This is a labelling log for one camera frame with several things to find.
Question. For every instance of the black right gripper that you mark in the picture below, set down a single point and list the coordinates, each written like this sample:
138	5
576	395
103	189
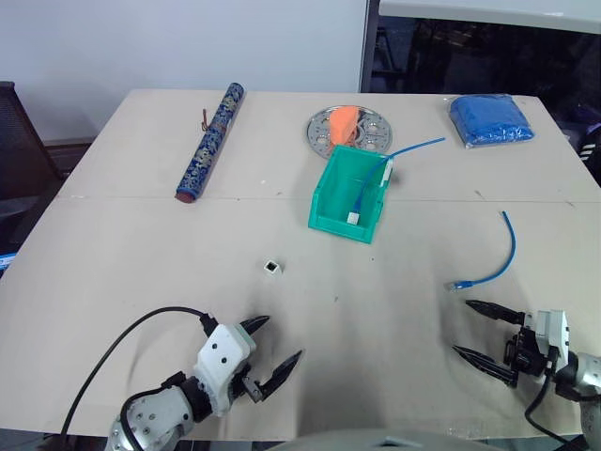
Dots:
523	352

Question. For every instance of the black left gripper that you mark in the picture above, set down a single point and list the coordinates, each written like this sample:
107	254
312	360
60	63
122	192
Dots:
249	383

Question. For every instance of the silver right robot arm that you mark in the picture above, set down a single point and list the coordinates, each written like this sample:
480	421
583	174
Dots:
584	376

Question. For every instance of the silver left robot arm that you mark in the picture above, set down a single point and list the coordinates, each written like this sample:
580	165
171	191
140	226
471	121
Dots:
152	418

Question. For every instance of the small white cube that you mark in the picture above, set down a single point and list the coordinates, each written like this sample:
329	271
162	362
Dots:
272	268

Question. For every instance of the green plastic bin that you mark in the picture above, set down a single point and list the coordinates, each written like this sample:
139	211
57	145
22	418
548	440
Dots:
335	209

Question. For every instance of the white clip on bin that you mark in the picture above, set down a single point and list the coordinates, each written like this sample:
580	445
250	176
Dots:
387	171

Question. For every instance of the black white-striped item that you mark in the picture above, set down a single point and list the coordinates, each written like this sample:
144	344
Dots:
590	150

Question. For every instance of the blue cloth in bag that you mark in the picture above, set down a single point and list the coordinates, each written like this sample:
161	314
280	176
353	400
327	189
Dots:
490	119

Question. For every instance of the blue patterned rolled scroll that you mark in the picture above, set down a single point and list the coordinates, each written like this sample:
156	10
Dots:
211	138

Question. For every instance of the round perforated metal plate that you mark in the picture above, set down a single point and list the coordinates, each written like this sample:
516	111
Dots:
375	134

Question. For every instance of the orange cloth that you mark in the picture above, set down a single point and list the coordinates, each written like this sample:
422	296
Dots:
343	124

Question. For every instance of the small blue object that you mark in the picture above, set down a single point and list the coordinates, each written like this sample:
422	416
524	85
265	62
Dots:
5	260

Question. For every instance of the dark glass window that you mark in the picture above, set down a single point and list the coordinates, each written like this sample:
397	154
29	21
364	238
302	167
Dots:
488	54

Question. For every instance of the black chair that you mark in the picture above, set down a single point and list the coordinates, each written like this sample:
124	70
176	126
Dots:
21	141

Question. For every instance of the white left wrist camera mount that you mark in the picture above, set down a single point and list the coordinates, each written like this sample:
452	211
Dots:
220	352

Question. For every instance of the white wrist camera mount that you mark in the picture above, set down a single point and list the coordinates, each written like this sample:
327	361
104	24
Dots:
551	331
220	352

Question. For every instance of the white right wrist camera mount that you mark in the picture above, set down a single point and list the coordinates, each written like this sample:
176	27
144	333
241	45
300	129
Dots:
551	331

